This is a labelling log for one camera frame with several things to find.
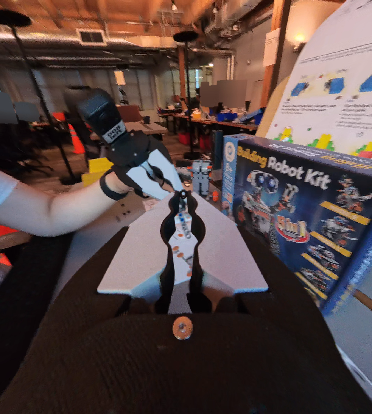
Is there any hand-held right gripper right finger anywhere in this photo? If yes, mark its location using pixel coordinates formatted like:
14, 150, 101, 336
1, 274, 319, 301
186, 191, 269, 314

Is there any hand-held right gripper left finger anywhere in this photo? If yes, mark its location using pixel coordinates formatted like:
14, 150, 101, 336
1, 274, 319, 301
97, 191, 180, 314

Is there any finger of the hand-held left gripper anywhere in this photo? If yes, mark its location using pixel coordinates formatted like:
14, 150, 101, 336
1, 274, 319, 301
147, 149, 184, 192
125, 163, 174, 199

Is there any grey orange brick robot model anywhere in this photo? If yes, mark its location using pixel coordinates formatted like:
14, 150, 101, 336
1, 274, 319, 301
191, 159, 220, 201

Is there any grey perforated brick beam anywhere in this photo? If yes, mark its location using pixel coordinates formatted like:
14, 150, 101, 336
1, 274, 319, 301
174, 210, 192, 240

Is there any person's left forearm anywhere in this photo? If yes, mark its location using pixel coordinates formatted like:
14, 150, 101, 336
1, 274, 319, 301
0, 176, 109, 237

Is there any beige office desk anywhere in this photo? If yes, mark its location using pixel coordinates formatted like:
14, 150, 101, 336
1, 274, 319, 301
90, 120, 169, 140

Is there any grey desk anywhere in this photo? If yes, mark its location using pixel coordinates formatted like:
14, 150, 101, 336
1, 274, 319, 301
52, 191, 372, 414

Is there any long wooden-top desk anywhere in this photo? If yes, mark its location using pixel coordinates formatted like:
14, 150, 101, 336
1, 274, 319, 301
158, 110, 261, 152

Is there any white printed task sheet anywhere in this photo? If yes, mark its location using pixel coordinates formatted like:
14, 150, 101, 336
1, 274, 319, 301
267, 0, 372, 162

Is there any person's left hand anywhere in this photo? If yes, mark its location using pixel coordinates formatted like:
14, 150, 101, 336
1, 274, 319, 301
106, 171, 136, 195

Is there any yellow plastic bin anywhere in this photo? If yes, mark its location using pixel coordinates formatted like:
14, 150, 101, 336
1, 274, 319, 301
82, 158, 114, 187

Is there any black wristband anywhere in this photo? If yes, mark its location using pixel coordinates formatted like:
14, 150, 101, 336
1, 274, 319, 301
99, 170, 129, 201

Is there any white open instruction booklet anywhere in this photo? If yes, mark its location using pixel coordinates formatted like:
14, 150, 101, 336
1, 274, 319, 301
142, 197, 197, 286

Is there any orange traffic cone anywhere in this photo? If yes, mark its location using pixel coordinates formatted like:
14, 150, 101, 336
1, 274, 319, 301
68, 123, 86, 154

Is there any black upright device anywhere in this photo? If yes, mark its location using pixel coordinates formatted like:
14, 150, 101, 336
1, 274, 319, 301
212, 130, 224, 170

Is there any black pole stand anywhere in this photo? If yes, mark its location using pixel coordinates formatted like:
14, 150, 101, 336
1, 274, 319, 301
173, 31, 203, 160
0, 9, 83, 185

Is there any blue robot kit box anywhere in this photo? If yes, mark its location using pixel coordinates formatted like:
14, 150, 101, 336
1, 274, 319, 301
221, 134, 372, 316

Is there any flat blue box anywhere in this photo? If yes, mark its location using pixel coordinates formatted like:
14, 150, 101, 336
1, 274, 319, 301
238, 108, 266, 125

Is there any white paper notice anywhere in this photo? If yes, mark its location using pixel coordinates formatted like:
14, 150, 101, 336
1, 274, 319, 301
263, 28, 281, 67

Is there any wooden pillar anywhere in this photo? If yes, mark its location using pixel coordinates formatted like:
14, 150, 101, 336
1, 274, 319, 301
260, 0, 292, 107

